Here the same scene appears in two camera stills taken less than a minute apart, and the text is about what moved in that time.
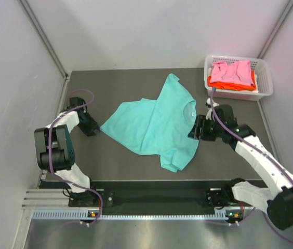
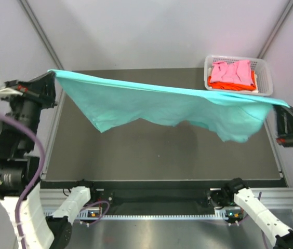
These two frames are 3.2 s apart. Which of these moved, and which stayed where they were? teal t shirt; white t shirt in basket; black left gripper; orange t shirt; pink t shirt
Moved: teal t shirt; black left gripper
Stayed: pink t shirt; orange t shirt; white t shirt in basket
